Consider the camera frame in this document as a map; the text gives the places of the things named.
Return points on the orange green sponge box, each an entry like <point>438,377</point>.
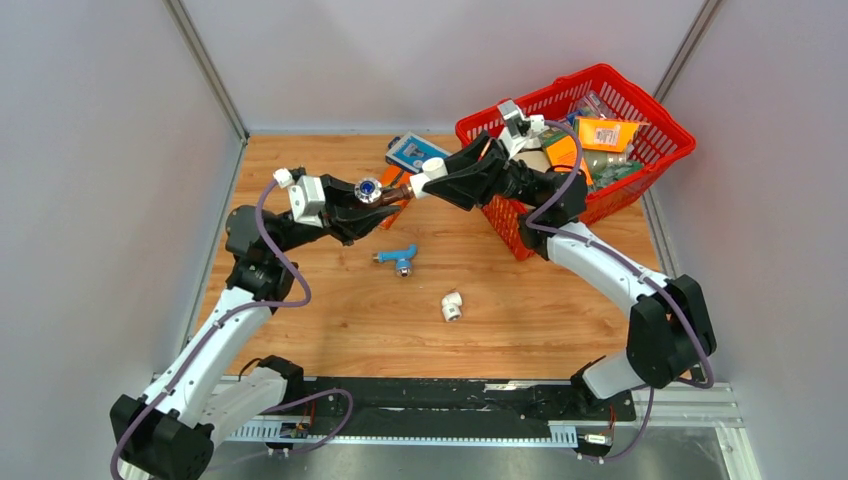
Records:
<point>560,148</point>

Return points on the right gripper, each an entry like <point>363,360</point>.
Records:
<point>469,187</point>

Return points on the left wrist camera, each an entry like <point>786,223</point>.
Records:
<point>306,195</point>

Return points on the blue white box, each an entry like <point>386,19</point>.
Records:
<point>410,151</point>

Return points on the blue water faucet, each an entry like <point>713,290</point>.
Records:
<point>402,259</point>

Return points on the orange razor box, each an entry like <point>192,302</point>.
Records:
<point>394,177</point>

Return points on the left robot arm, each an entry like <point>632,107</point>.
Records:
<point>171,430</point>

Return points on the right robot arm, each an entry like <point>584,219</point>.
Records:
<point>670,331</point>

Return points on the white pipe elbow fitting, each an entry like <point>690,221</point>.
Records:
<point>431,169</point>
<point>451,305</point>

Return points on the orange packet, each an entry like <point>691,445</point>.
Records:
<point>606,134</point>

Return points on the green plastic packet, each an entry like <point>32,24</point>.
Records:
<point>607,168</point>

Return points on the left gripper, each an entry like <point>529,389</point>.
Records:
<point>346,216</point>

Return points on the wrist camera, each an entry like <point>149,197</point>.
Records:
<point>306,195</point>
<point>520,131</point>

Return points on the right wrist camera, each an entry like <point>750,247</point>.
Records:
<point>520,131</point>

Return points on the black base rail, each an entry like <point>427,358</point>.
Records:
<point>442,410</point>

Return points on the red plastic basket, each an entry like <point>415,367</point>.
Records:
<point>598,91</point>

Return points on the brown water faucet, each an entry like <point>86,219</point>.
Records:
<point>371,193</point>

